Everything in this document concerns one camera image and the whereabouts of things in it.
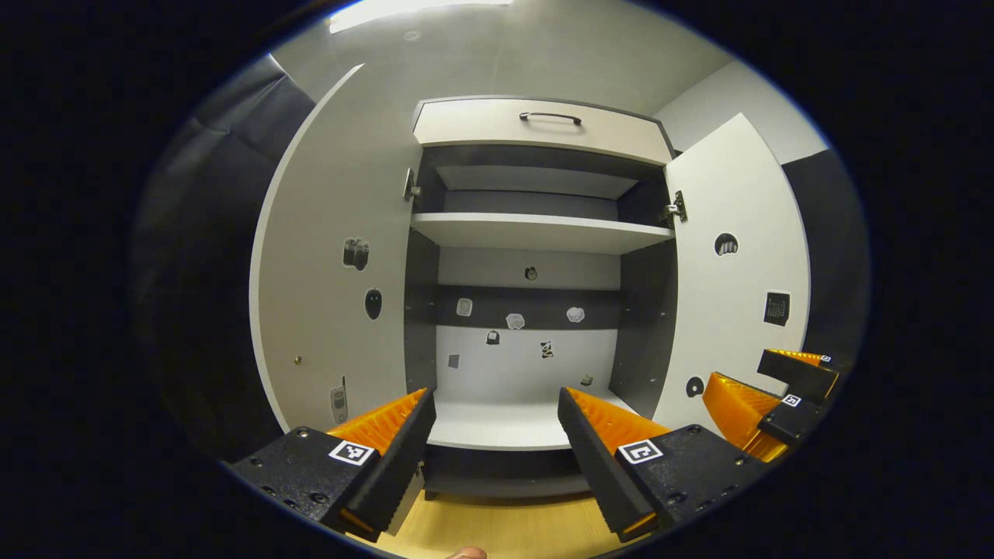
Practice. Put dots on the black backdrop cloth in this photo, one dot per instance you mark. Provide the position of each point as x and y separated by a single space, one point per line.
202 272
835 256

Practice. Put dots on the metal door hinge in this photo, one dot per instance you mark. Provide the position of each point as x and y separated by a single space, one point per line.
677 208
409 186

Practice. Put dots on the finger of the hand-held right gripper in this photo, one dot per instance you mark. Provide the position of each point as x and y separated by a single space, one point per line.
800 376
792 419

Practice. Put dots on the white cabinet door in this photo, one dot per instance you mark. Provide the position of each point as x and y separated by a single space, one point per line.
738 194
334 194

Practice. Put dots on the white cabinet shelf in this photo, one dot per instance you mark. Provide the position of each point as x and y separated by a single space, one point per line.
536 230

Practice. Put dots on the white cabinet drawer front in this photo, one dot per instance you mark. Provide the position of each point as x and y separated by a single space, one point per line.
466 124

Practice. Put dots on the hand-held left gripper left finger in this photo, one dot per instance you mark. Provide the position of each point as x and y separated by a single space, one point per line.
404 458

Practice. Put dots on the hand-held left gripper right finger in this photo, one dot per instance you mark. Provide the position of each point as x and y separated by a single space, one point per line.
590 466

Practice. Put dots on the white double-door shoe cabinet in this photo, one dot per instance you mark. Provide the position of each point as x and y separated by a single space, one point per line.
528 365

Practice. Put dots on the ceiling light strip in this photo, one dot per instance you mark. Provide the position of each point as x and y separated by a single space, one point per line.
404 9

